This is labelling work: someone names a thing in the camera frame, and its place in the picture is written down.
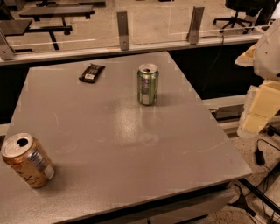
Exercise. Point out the right metal rail bracket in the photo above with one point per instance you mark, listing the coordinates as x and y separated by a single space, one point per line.
194 28

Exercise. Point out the metal rail bracket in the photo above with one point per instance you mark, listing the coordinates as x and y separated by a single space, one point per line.
123 29
6 52
194 28

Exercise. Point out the left metal rail bracket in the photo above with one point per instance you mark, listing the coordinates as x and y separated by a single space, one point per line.
6 52

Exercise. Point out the black stand leg on floor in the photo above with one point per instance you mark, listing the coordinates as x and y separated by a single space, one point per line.
259 191

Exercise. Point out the black office chair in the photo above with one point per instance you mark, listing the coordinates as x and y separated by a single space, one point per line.
248 13

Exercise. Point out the middle metal rail bracket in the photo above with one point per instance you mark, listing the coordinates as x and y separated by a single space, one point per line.
123 29

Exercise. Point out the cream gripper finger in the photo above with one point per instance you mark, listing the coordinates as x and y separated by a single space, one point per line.
261 104
247 59

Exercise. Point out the black power adapter with cable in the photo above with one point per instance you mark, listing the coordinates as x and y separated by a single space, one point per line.
259 157

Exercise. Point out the orange soda can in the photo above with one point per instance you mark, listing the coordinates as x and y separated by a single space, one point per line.
26 156

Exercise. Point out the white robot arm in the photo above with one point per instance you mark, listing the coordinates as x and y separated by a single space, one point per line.
267 54

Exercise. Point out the dark table at left edge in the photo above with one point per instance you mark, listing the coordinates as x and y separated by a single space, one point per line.
14 27

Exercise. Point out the green soda can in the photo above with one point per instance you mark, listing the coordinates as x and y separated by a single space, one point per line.
147 84

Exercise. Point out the black chocolate bar wrapper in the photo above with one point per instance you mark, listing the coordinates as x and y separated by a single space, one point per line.
91 73

